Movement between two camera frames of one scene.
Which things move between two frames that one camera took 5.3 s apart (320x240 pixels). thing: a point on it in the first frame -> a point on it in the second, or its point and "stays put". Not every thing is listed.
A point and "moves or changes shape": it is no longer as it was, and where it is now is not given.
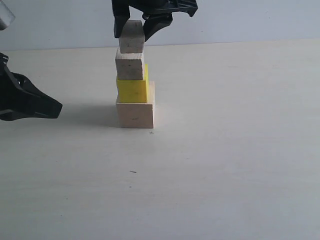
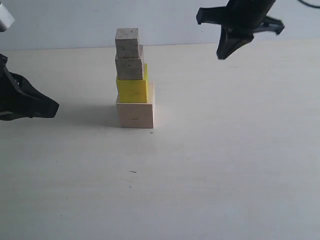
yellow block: x=134 y=91 stays put
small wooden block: x=132 y=38 moves or changes shape
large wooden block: x=138 y=115 stays put
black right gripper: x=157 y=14 -> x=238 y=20
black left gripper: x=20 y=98 stays put
